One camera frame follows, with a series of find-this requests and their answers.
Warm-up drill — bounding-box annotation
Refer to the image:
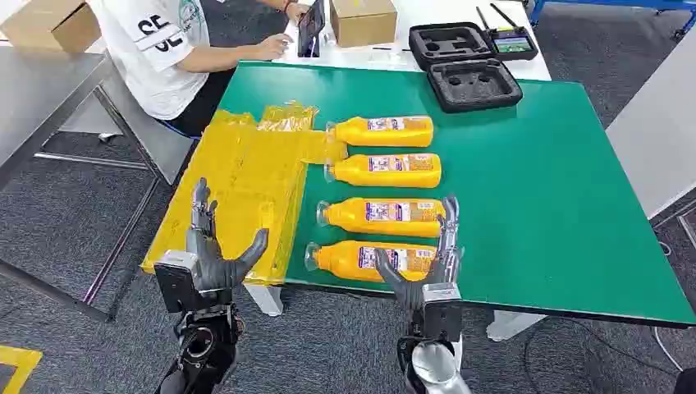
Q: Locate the green table mat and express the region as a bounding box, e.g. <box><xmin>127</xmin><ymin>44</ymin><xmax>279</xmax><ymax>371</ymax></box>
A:
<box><xmin>217</xmin><ymin>61</ymin><xmax>696</xmax><ymax>328</ymax></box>

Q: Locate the grey table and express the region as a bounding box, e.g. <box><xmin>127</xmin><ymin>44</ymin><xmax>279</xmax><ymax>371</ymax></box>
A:
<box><xmin>605</xmin><ymin>27</ymin><xmax>696</xmax><ymax>249</ymax></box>

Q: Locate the white table leg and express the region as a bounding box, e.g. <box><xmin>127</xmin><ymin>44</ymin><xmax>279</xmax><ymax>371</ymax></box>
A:
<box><xmin>486</xmin><ymin>309</ymin><xmax>547</xmax><ymax>342</ymax></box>
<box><xmin>243</xmin><ymin>282</ymin><xmax>284</xmax><ymax>318</ymax></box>

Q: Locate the steel table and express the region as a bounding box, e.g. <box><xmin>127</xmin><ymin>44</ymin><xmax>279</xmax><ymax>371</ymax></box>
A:
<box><xmin>0</xmin><ymin>46</ymin><xmax>194</xmax><ymax>323</ymax></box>

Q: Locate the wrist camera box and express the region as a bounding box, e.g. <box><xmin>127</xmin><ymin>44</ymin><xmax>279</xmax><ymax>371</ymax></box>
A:
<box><xmin>153</xmin><ymin>249</ymin><xmax>204</xmax><ymax>315</ymax></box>
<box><xmin>421</xmin><ymin>282</ymin><xmax>464</xmax><ymax>344</ymax></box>

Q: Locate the small cardboard box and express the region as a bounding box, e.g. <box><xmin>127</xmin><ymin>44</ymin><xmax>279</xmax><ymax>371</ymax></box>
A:
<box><xmin>329</xmin><ymin>0</ymin><xmax>399</xmax><ymax>49</ymax></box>

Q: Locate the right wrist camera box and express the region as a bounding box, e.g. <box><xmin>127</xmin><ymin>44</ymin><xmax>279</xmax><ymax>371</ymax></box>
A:
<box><xmin>421</xmin><ymin>282</ymin><xmax>464</xmax><ymax>344</ymax></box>

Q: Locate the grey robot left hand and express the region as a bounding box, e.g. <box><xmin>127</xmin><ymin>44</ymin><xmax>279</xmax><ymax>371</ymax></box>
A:
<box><xmin>185</xmin><ymin>176</ymin><xmax>270</xmax><ymax>293</ymax></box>

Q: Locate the large cardboard box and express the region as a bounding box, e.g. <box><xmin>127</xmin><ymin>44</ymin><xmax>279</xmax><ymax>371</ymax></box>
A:
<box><xmin>0</xmin><ymin>0</ymin><xmax>103</xmax><ymax>54</ymax></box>

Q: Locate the remote controller with screen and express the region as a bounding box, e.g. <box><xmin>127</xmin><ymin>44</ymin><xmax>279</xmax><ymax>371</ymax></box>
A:
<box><xmin>476</xmin><ymin>2</ymin><xmax>539</xmax><ymax>61</ymax></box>

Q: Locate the person's left hand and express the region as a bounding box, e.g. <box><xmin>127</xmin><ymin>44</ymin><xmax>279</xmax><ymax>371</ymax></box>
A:
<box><xmin>285</xmin><ymin>2</ymin><xmax>312</xmax><ymax>24</ymax></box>

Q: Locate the white floor cable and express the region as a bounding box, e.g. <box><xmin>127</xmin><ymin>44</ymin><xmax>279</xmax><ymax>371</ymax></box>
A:
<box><xmin>651</xmin><ymin>325</ymin><xmax>686</xmax><ymax>374</ymax></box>

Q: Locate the black tablet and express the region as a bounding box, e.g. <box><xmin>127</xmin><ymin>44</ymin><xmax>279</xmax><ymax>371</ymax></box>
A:
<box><xmin>297</xmin><ymin>0</ymin><xmax>326</xmax><ymax>59</ymax></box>

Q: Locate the orange drink bottle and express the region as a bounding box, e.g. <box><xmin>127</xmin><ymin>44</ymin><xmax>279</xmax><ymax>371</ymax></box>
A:
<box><xmin>323</xmin><ymin>153</ymin><xmax>442</xmax><ymax>190</ymax></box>
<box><xmin>316</xmin><ymin>197</ymin><xmax>448</xmax><ymax>239</ymax></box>
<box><xmin>304</xmin><ymin>241</ymin><xmax>439</xmax><ymax>282</ymax></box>
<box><xmin>326</xmin><ymin>115</ymin><xmax>434</xmax><ymax>149</ymax></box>

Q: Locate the person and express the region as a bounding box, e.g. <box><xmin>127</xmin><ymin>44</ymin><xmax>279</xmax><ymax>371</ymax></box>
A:
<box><xmin>86</xmin><ymin>0</ymin><xmax>312</xmax><ymax>137</ymax></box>

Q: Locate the yellow plastic sheet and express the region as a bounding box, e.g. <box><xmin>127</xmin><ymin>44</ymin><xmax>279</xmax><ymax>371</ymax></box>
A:
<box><xmin>141</xmin><ymin>100</ymin><xmax>349</xmax><ymax>286</ymax></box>

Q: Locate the person's right hand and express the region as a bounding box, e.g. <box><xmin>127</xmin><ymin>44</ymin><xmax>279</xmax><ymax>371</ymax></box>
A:
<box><xmin>254</xmin><ymin>33</ymin><xmax>295</xmax><ymax>61</ymax></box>

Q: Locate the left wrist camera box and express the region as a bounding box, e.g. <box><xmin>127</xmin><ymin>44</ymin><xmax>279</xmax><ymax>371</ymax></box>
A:
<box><xmin>153</xmin><ymin>249</ymin><xmax>204</xmax><ymax>315</ymax></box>

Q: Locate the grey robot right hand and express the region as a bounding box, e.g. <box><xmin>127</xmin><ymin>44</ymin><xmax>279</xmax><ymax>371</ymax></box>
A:
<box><xmin>373</xmin><ymin>195</ymin><xmax>465</xmax><ymax>315</ymax></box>

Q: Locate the black foam-lined case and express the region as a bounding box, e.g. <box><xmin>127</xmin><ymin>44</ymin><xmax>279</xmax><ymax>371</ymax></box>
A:
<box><xmin>409</xmin><ymin>21</ymin><xmax>524</xmax><ymax>114</ymax></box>

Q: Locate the white table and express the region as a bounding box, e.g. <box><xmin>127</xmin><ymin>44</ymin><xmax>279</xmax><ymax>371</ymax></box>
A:
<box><xmin>272</xmin><ymin>0</ymin><xmax>553</xmax><ymax>83</ymax></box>

